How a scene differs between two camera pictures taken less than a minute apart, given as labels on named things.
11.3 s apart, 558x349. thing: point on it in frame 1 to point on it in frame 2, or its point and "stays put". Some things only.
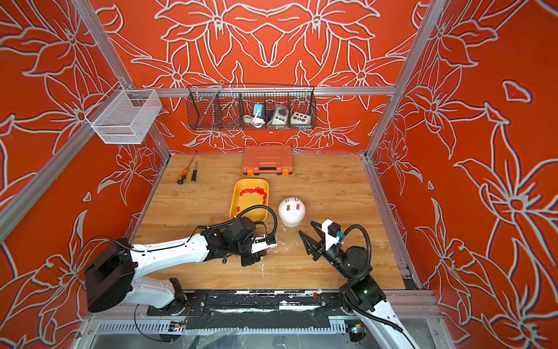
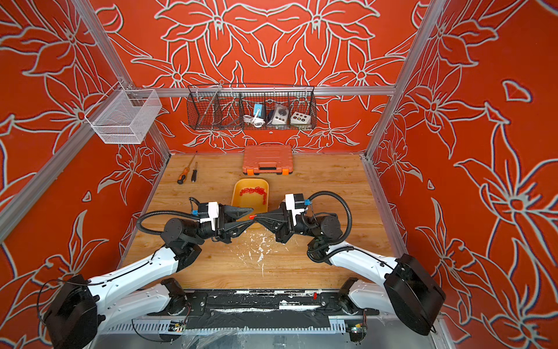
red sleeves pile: [256, 190] stays put
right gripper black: [321, 251] to [284, 229]
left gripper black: [253, 259] to [227, 230]
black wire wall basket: [239, 107] stays put
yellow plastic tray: [245, 193] stays put
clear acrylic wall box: [124, 116] stays put
